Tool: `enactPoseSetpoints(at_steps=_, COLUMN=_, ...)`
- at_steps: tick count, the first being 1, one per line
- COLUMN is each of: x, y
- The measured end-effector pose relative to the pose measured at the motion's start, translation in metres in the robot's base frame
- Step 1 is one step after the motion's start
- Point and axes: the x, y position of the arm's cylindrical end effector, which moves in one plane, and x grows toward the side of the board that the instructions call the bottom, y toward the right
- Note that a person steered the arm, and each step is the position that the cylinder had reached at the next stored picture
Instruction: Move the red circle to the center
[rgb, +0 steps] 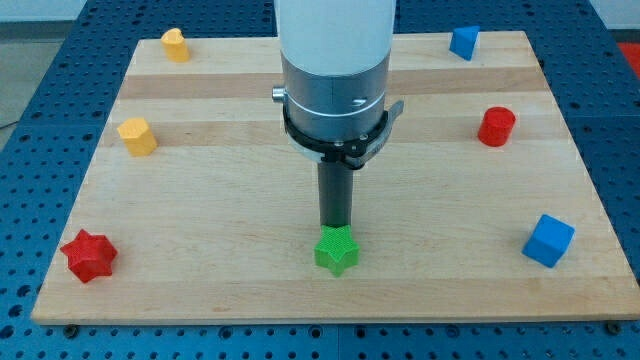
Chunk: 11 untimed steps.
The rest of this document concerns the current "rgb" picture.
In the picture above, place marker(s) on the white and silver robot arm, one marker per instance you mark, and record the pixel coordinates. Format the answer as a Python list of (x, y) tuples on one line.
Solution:
[(335, 59)]

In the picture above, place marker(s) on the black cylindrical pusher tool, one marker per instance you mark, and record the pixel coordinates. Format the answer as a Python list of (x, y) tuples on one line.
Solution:
[(335, 185)]

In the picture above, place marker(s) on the green star block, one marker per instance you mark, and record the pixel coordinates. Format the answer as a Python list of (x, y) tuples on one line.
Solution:
[(336, 250)]

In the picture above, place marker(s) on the wooden board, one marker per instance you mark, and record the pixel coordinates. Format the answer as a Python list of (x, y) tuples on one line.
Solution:
[(218, 224)]

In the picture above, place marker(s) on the yellow pentagon block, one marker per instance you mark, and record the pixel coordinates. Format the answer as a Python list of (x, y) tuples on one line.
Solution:
[(137, 136)]

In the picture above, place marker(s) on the red cylinder block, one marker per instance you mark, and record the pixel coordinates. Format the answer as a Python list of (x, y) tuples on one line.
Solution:
[(496, 126)]

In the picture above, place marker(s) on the yellow heart block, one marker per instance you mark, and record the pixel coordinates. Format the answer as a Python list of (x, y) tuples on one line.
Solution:
[(174, 45)]

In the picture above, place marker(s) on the blue triangular prism block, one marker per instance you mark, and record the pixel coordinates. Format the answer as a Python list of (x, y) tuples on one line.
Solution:
[(463, 41)]

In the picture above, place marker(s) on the blue cube block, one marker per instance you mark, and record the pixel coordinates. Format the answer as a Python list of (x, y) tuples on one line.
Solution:
[(549, 241)]

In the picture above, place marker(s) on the red star block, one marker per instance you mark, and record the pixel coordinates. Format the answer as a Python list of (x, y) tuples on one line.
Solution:
[(89, 256)]

